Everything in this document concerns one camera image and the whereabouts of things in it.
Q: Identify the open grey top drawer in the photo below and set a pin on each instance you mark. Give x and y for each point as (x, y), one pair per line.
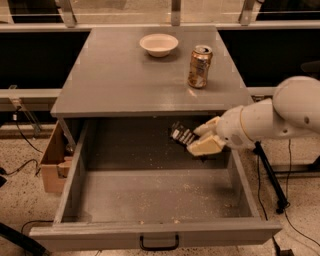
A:
(129, 179)

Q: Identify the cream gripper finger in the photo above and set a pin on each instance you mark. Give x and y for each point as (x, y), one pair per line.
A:
(206, 145)
(209, 126)

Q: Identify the black drawer handle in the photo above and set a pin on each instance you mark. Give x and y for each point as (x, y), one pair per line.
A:
(153, 244)

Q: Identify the metal window railing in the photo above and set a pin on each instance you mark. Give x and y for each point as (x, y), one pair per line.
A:
(224, 14)

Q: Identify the cardboard box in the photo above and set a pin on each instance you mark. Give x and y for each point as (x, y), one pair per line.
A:
(55, 162)

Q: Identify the grey cabinet table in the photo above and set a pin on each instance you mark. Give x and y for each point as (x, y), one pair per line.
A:
(114, 76)

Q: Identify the black rxbar chocolate bar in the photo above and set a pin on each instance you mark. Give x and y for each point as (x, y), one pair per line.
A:
(181, 134)

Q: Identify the black stand leg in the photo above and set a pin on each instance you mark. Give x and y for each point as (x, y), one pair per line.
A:
(282, 203)

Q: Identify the gold soda can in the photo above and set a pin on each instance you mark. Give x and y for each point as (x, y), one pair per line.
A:
(200, 62)

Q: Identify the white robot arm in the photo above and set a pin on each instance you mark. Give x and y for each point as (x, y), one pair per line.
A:
(292, 111)

